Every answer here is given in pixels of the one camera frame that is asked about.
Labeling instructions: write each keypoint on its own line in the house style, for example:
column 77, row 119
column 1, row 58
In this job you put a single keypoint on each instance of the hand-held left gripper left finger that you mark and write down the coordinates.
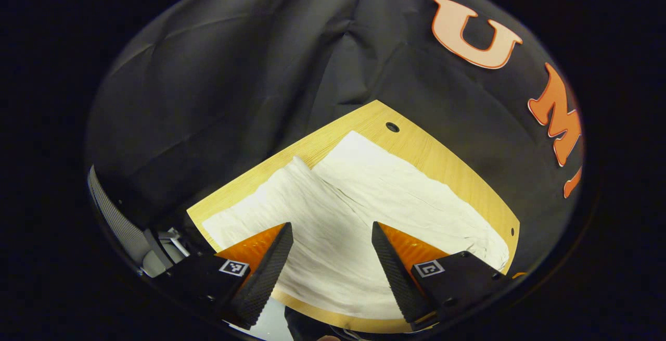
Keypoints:
column 268, row 273

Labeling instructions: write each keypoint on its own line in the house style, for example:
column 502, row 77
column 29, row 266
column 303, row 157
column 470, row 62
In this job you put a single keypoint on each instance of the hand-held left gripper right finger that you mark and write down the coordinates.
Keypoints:
column 398, row 278

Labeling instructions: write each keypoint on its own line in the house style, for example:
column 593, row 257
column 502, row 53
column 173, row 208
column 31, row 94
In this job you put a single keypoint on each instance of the white jeans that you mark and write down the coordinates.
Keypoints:
column 338, row 226

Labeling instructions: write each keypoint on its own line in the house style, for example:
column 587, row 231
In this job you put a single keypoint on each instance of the grey ribbed object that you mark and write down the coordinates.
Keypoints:
column 117, row 216

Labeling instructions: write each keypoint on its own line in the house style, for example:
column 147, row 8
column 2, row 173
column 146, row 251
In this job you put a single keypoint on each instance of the black backdrop cloth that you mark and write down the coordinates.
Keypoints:
column 234, row 96

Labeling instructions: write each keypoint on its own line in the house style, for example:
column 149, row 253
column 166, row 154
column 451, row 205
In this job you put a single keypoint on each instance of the white metal frame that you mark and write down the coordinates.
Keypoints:
column 169, row 250

